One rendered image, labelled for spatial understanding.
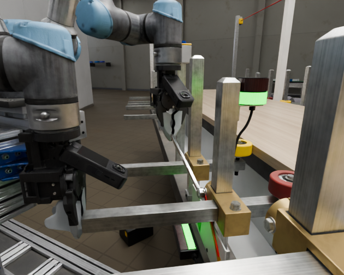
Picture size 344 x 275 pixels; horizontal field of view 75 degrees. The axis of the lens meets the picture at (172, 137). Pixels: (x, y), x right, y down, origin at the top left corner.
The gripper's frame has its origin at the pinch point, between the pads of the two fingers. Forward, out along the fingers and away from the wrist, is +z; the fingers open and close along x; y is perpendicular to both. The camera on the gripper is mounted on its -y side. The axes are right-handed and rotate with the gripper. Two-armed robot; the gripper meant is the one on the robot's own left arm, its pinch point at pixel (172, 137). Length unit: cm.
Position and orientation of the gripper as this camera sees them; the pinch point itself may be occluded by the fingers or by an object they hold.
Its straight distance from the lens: 65.5
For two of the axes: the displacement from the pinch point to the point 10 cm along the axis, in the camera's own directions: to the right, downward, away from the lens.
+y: -4.7, -2.4, 8.5
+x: -8.8, 1.3, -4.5
